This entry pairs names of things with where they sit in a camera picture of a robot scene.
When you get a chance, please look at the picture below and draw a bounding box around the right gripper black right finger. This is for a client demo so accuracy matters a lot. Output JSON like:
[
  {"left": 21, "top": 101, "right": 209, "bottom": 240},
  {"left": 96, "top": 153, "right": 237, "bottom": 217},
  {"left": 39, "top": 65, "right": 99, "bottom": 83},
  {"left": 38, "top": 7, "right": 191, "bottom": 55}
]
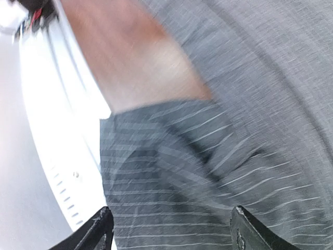
[{"left": 230, "top": 206, "right": 299, "bottom": 250}]

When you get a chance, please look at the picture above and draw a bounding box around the front aluminium rail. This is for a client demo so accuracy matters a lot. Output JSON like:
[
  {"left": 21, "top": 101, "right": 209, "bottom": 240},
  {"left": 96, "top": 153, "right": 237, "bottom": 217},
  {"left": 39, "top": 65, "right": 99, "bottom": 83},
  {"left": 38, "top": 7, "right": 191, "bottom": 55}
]
[{"left": 0, "top": 0, "right": 112, "bottom": 232}]

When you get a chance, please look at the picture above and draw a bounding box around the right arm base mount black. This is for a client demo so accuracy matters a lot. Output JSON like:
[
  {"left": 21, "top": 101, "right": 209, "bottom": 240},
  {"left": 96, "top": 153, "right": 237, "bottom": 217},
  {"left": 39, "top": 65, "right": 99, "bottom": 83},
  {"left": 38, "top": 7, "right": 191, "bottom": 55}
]
[{"left": 14, "top": 1, "right": 58, "bottom": 40}]

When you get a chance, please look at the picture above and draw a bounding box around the black pinstriped long sleeve shirt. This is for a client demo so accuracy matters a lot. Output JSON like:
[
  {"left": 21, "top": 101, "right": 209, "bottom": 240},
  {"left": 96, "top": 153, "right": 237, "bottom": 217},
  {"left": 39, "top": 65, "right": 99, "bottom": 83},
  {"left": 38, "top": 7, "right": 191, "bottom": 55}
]
[{"left": 100, "top": 1, "right": 332, "bottom": 249}]

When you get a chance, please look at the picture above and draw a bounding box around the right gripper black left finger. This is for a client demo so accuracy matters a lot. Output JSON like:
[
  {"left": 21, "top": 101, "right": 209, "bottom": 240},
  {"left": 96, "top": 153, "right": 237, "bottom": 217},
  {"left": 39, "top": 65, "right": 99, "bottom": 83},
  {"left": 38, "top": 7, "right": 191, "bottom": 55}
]
[{"left": 49, "top": 206, "right": 114, "bottom": 250}]

